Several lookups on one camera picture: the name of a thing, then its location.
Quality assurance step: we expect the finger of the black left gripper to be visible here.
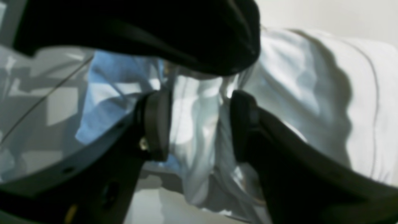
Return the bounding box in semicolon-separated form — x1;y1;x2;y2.
1;90;172;224

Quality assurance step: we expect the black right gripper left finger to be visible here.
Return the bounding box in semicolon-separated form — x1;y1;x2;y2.
12;0;260;76

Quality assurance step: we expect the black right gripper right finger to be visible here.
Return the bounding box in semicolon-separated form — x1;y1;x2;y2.
230;90;398;224

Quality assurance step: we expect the white t-shirt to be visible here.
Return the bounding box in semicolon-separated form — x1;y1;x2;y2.
76;28;398;224

